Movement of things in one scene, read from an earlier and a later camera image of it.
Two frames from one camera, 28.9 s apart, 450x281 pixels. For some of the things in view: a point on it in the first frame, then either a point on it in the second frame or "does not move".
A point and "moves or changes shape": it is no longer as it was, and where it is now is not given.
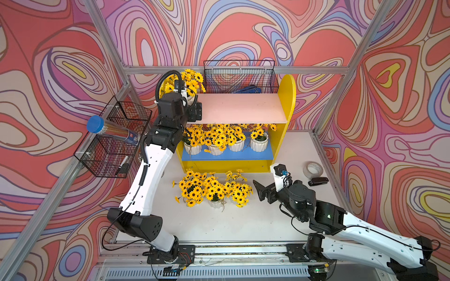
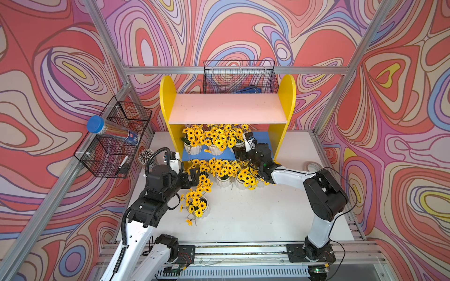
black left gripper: (191, 116) → (186, 184)
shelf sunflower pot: (193, 187) → (204, 182)
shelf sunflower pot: (259, 137) → (194, 202)
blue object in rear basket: (252, 89) does not move
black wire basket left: (101, 154) does not move
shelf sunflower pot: (236, 188) moves or changes shape
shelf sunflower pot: (215, 139) does not move
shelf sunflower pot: (215, 192) → (223, 170)
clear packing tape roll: (313, 169) does not move
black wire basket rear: (222, 76) does not move
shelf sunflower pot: (194, 139) does not move
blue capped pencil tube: (96, 124) does not move
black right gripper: (262, 192) → (238, 151)
